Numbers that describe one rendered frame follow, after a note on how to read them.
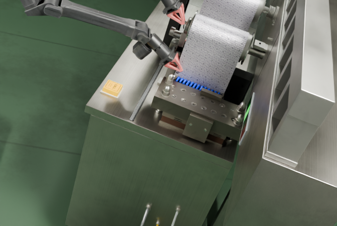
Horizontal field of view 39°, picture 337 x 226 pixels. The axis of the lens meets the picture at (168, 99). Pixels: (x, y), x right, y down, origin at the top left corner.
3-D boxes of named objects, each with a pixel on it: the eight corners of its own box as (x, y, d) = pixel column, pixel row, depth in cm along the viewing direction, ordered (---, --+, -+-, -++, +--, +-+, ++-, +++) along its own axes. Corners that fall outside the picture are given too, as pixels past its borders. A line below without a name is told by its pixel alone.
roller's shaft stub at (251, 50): (247, 50, 207) (250, 41, 204) (262, 56, 206) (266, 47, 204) (245, 55, 203) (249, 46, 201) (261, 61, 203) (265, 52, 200)
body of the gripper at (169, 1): (164, 15, 198) (154, 0, 196) (170, 6, 206) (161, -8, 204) (177, 8, 195) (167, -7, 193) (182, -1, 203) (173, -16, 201)
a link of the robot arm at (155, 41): (151, 34, 202) (154, 29, 206) (140, 43, 205) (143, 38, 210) (162, 45, 203) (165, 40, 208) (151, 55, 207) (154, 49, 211)
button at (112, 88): (107, 83, 216) (108, 79, 215) (122, 89, 216) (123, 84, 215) (102, 91, 211) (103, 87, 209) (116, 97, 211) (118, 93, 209)
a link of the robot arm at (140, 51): (140, 32, 197) (141, 21, 204) (122, 48, 203) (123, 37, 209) (161, 49, 203) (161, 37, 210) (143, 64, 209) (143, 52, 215)
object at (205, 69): (173, 77, 214) (185, 43, 203) (222, 97, 213) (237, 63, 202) (173, 78, 214) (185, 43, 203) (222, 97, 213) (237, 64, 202)
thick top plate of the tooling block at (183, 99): (160, 87, 213) (164, 76, 210) (244, 119, 212) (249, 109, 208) (150, 106, 200) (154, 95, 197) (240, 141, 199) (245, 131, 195)
